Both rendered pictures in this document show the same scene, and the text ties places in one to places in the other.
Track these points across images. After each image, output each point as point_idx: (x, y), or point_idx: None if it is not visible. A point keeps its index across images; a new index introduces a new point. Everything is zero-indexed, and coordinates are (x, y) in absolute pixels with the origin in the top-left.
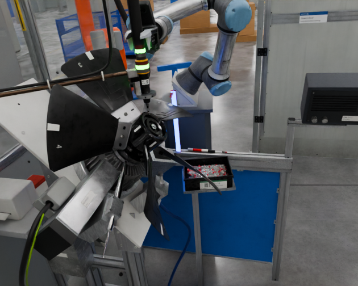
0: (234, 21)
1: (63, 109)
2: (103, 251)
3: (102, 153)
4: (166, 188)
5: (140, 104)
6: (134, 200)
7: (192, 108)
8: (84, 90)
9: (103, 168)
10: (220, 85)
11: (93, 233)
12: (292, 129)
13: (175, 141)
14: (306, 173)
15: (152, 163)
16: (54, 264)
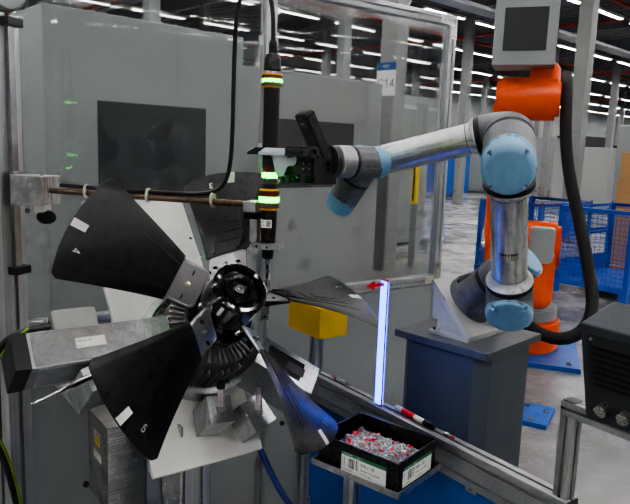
0: (492, 174)
1: (104, 209)
2: (39, 399)
3: (145, 294)
4: (263, 422)
5: (545, 380)
6: (197, 408)
7: (455, 343)
8: (197, 218)
9: (151, 324)
10: (497, 304)
11: (77, 395)
12: (569, 425)
13: (415, 399)
14: None
15: (256, 367)
16: (92, 473)
